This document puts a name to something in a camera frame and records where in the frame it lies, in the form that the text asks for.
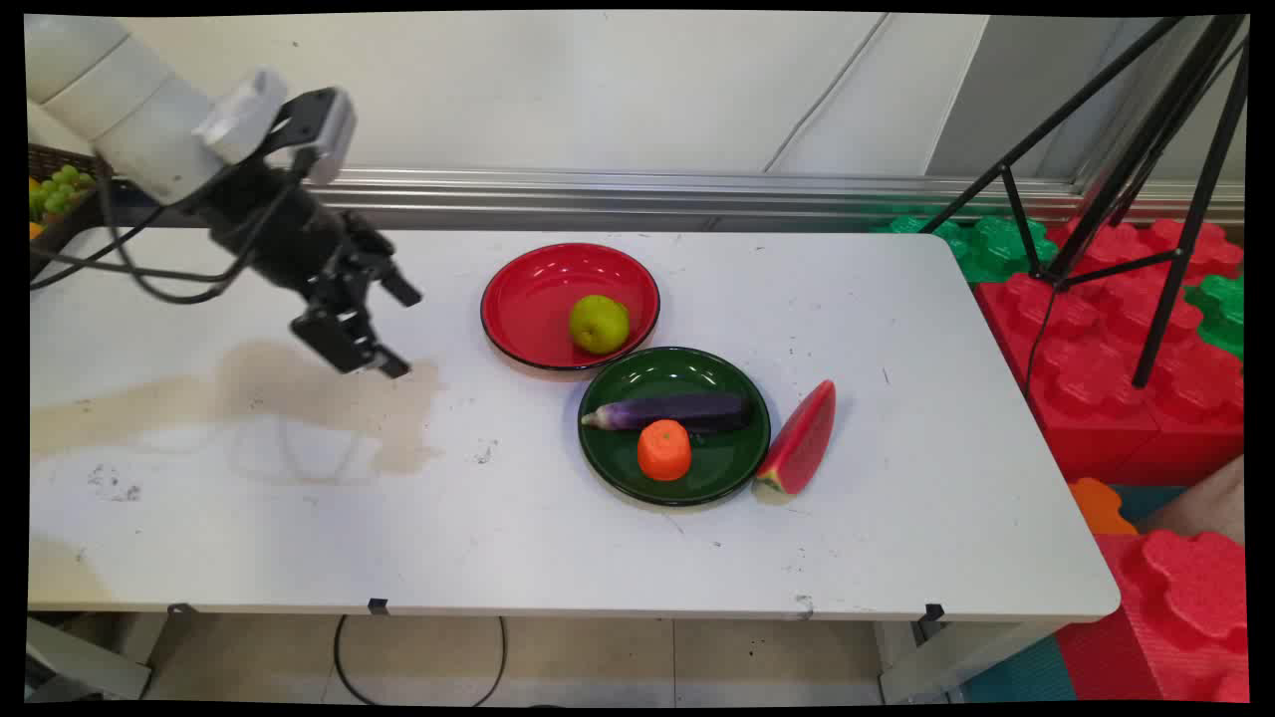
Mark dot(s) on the red round plate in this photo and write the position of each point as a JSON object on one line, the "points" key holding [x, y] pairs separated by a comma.
{"points": [[533, 299]]}

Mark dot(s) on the large red foam block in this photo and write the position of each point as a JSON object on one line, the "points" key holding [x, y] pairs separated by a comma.
{"points": [[1096, 398]]}

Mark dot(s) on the green toy grapes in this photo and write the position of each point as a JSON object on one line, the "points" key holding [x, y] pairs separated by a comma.
{"points": [[58, 189]]}

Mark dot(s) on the orange toy fruit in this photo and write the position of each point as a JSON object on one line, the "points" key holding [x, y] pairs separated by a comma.
{"points": [[664, 451]]}

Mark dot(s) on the green foam block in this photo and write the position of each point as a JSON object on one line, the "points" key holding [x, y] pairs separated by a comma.
{"points": [[1223, 314], [996, 244]]}

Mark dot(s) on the orange foam piece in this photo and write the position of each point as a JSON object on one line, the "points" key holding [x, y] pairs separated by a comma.
{"points": [[1099, 508]]}

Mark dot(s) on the wicker fruit basket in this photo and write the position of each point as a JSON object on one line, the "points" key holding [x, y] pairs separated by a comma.
{"points": [[60, 159]]}

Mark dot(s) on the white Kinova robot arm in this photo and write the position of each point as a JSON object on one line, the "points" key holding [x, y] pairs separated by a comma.
{"points": [[129, 110]]}

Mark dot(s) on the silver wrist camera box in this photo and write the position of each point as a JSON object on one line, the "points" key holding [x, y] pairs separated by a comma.
{"points": [[324, 129]]}

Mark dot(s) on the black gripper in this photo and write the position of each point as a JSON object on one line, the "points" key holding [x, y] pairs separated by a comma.
{"points": [[284, 239]]}

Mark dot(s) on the green round plate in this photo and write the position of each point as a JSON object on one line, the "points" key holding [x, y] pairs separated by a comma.
{"points": [[717, 463]]}

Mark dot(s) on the purple toy eggplant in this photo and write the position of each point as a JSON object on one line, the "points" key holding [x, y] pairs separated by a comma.
{"points": [[677, 410]]}

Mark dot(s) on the grey table leg frame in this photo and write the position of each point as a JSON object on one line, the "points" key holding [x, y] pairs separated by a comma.
{"points": [[85, 657], [946, 662]]}

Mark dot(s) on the black tripod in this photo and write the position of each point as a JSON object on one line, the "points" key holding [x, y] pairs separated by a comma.
{"points": [[1126, 167]]}

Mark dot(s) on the teal floor mat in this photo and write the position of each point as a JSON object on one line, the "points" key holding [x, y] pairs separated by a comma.
{"points": [[1021, 677]]}

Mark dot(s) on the yellow-green toy pear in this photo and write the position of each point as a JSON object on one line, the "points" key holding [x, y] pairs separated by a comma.
{"points": [[600, 325]]}

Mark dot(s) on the aluminium rail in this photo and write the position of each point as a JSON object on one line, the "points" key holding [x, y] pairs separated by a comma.
{"points": [[647, 194]]}

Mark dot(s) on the toy watermelon slice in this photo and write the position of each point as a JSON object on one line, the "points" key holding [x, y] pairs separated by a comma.
{"points": [[802, 443]]}

